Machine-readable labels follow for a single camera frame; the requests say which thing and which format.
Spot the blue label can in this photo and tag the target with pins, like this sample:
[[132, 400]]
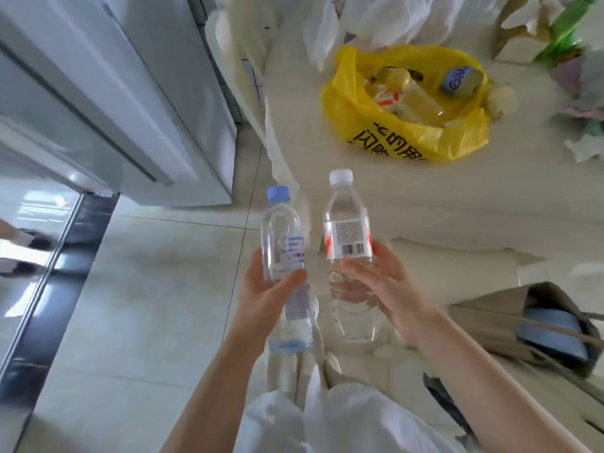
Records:
[[460, 81]]

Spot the white plastic bag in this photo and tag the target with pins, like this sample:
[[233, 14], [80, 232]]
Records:
[[401, 18]]

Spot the yellow snack packet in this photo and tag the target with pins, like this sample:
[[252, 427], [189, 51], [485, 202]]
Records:
[[391, 79]]

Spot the green packet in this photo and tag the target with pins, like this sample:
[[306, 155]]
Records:
[[564, 28]]

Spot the blue cap water bottle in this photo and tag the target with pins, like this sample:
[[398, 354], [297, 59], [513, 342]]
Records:
[[283, 231]]

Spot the crumpled white tissue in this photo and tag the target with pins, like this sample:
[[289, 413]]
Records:
[[585, 148]]

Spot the white refrigerator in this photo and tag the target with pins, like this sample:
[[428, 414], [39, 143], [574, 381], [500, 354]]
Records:
[[141, 89]]

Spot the clear plastic bottle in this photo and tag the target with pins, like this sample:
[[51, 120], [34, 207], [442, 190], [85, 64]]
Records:
[[424, 104]]

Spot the yellow plastic bag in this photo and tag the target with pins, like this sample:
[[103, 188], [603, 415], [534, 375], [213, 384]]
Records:
[[358, 113]]

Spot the person's white right shoe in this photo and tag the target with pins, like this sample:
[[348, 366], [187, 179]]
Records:
[[331, 367]]

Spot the person's left hand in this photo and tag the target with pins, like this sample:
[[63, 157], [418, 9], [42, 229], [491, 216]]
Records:
[[255, 301]]

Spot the person's left thumb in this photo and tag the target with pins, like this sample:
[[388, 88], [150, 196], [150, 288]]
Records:
[[289, 280]]

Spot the pale round fruit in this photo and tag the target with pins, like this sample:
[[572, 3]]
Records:
[[501, 101]]

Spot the beige tote bag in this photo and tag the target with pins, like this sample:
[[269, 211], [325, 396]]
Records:
[[486, 325]]

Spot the person's right forearm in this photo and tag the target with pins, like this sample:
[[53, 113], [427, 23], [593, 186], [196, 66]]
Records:
[[490, 391]]

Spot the white and red packet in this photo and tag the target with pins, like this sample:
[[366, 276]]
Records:
[[389, 101]]

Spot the person's right hand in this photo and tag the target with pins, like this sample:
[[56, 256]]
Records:
[[401, 297]]

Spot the white cap water bottle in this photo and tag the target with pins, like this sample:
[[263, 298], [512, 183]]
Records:
[[347, 216]]

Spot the person's right thumb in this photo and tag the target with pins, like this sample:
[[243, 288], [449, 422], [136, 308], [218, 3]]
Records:
[[358, 272]]

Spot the person's left forearm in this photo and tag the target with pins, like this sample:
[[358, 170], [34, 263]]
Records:
[[217, 396]]

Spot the person's white trousers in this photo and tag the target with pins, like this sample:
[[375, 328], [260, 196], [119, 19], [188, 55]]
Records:
[[339, 419]]

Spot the blue container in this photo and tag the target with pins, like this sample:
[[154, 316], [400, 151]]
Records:
[[552, 334]]

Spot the cream chair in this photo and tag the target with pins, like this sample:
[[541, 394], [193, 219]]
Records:
[[453, 273]]

